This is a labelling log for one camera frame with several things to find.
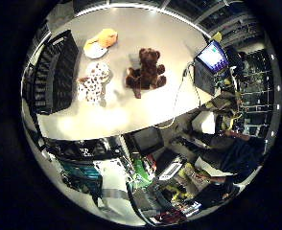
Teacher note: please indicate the dark brown teddy bear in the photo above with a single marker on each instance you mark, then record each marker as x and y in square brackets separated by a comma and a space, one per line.
[149, 70]

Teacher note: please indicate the white brown-spotted plush toy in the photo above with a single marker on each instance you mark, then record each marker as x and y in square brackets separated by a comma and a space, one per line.
[94, 83]

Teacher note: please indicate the green plastic part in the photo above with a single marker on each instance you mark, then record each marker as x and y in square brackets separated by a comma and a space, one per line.
[142, 172]

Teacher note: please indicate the white box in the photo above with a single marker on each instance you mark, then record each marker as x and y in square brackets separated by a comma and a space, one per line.
[204, 123]

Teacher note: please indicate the orange and white plush toy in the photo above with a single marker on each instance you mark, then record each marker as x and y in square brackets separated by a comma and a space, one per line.
[105, 39]

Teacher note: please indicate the teal machine part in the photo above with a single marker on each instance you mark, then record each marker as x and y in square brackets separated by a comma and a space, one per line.
[82, 175]

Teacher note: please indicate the black plastic mesh basket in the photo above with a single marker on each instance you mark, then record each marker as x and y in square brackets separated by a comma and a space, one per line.
[61, 73]

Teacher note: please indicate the open black laptop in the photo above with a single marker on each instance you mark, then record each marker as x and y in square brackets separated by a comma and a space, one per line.
[212, 57]

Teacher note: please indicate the seated person in dark clothes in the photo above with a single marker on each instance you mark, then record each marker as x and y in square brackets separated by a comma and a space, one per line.
[237, 153]

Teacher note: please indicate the metal storage shelf rack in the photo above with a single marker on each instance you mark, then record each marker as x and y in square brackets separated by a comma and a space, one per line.
[257, 96]

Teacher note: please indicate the black table frame rail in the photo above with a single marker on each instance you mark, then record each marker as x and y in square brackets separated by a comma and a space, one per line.
[83, 148]

